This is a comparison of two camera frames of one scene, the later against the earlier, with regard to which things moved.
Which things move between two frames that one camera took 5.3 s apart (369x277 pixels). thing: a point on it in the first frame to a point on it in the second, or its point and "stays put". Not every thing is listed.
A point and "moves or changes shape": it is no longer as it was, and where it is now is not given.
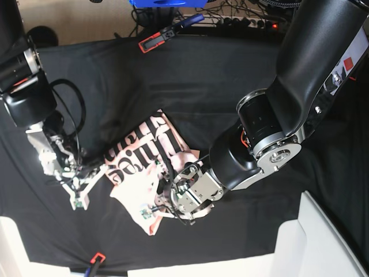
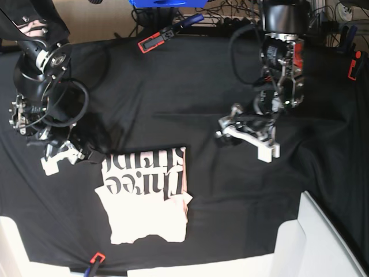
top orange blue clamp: (158, 39) stays put
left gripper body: (78, 188) to (55, 152)
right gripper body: (188, 195) to (258, 130)
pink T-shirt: (143, 164) moves or changes shape
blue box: (168, 3) stays put
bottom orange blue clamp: (95, 261) stays put
